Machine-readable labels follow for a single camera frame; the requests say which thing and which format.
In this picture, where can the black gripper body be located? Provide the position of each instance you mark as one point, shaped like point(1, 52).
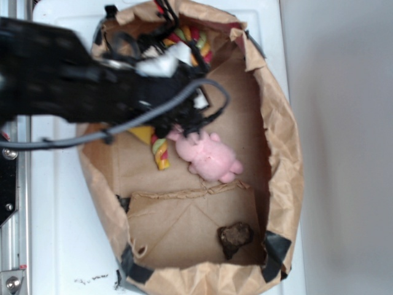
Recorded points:
point(158, 101)

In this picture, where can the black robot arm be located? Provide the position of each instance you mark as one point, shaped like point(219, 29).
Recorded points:
point(46, 70)

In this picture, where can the yellow sponge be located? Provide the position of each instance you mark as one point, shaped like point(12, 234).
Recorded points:
point(143, 133)

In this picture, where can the white paper tag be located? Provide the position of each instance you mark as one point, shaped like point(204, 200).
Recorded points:
point(163, 62)

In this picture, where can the pink plush bunny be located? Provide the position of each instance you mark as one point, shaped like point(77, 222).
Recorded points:
point(207, 156)

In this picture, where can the brown paper bag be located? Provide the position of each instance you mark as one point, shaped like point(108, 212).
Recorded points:
point(162, 225)

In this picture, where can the dark brown rock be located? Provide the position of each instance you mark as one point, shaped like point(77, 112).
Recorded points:
point(233, 237)

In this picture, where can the black metal bracket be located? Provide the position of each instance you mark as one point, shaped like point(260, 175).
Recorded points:
point(9, 178)

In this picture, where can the aluminium frame rail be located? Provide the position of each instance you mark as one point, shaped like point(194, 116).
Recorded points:
point(16, 273)

